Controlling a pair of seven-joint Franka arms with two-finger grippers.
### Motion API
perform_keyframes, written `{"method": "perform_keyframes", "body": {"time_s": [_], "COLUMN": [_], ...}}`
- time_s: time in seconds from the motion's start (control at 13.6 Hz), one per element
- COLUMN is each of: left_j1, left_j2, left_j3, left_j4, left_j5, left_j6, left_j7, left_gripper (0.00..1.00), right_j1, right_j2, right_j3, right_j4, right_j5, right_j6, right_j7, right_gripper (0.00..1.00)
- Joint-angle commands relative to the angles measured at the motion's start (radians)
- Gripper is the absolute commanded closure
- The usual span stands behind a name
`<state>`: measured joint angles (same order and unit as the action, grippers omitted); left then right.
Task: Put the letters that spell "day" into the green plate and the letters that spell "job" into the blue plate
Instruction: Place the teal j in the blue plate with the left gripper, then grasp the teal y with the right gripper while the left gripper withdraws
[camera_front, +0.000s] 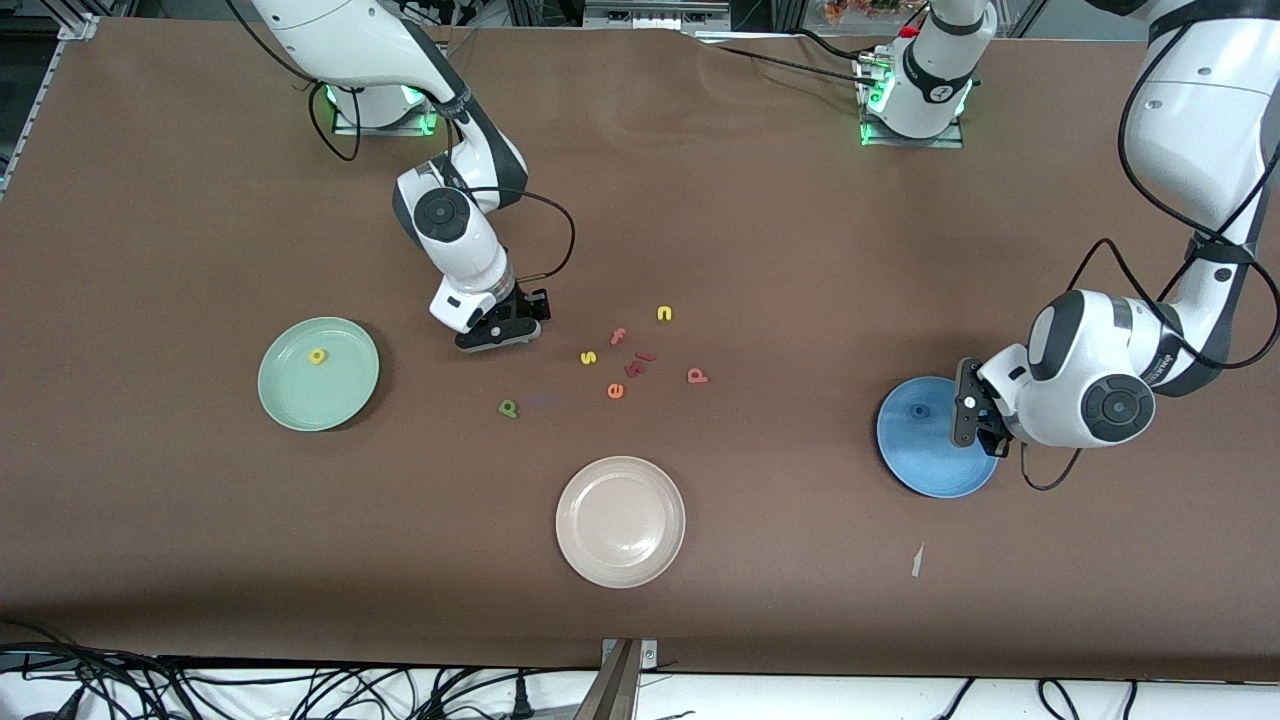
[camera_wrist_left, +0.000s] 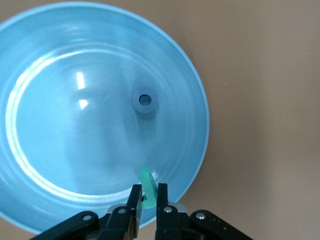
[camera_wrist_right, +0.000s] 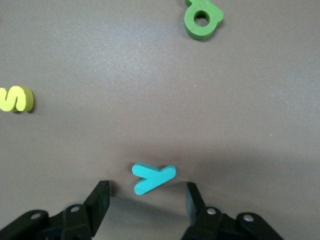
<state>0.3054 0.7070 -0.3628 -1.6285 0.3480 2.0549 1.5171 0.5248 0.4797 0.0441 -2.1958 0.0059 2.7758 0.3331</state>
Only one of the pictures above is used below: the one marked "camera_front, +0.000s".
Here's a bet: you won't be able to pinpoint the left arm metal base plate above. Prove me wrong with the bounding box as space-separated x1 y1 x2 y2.
856 50 967 150

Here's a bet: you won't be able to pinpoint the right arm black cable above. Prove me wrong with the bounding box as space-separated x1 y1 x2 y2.
225 0 578 291

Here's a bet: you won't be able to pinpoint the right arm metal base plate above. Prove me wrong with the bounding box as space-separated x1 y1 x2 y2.
332 85 443 138

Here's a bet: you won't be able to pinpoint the beige plate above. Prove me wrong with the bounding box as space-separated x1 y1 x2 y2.
555 455 687 589

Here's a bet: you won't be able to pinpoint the blue plate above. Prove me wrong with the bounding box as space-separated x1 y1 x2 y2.
876 376 1001 500

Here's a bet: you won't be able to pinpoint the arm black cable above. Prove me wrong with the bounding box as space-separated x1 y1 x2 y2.
225 0 578 291
1018 20 1280 493

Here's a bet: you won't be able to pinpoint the black table cable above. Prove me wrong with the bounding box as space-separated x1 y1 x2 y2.
785 28 881 61
700 40 866 81

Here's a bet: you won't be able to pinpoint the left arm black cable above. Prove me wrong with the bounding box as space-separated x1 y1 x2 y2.
1018 20 1280 493

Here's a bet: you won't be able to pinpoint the orange flowers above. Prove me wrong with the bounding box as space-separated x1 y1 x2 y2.
822 0 929 26

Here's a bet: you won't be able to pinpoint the brown table cover sheet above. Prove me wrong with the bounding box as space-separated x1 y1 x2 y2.
0 18 1280 683

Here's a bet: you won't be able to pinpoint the grey metal box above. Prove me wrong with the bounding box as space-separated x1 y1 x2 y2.
583 0 733 31

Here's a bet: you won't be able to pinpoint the aluminium frame corner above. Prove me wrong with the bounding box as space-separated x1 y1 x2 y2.
30 0 101 41

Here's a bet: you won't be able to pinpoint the green plate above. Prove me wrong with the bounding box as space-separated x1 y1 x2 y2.
257 316 382 433

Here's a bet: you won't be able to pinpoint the aluminium profile beam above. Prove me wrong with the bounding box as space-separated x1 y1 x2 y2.
573 640 641 720

